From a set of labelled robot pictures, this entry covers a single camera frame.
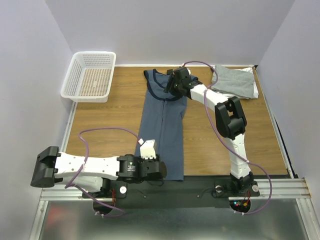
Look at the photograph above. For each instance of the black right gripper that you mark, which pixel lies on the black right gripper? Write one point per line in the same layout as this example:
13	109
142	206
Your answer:
170	81

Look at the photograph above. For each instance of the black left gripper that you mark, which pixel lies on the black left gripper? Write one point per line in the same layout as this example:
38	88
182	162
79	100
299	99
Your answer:
142	160

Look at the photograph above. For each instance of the blue printed tank top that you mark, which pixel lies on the blue printed tank top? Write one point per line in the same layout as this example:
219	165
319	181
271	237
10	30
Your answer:
162	121

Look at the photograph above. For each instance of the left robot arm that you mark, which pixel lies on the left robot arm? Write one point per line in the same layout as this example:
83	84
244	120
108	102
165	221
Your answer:
91	173

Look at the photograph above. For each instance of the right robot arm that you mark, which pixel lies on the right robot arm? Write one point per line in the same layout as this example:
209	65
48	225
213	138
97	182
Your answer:
226	117

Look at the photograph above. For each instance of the grey folded tank top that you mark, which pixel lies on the grey folded tank top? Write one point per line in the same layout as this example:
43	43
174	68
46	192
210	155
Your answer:
235	80

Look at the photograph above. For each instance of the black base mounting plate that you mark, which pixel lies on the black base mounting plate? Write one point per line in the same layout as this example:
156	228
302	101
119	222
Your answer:
191	192

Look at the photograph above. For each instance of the white plastic laundry basket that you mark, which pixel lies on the white plastic laundry basket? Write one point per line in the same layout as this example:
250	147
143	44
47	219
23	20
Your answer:
89	77

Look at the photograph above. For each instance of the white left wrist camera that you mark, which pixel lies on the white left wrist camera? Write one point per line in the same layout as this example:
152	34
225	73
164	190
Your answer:
147	149

